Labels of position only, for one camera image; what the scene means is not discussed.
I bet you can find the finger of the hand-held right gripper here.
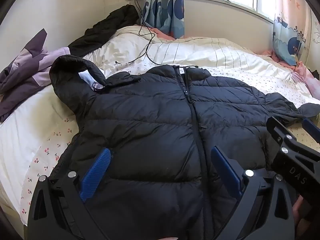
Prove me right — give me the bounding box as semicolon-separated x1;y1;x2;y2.
266;116;298;153
301;117;320;143

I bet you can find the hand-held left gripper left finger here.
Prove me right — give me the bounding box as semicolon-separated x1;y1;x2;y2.
27;147;112;240

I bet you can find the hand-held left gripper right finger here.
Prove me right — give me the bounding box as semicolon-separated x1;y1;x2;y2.
211;146;295;240

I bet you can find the black puffer jacket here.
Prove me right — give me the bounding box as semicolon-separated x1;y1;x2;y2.
49;55;320;240

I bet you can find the pink striped pillow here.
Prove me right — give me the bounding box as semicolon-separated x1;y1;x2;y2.
291;62;320;100

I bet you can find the cherry print bed sheet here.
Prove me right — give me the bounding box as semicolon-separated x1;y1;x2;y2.
0;62;320;228

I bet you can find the whale print curtain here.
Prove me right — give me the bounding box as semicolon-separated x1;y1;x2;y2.
271;0;320;67
141;0;185;39

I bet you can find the white striped quilt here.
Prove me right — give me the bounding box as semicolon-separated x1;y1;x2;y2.
82;25;295;80

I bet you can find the purple jacket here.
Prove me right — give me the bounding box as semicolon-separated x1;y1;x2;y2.
0;29;70;124

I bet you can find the white windowsill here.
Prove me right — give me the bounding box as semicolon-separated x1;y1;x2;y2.
184;0;278;24

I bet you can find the black coat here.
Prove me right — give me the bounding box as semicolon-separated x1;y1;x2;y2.
67;4;140;58

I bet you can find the black charging cable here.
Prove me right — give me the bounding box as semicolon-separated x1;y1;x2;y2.
139;0;199;68
114;0;155;65

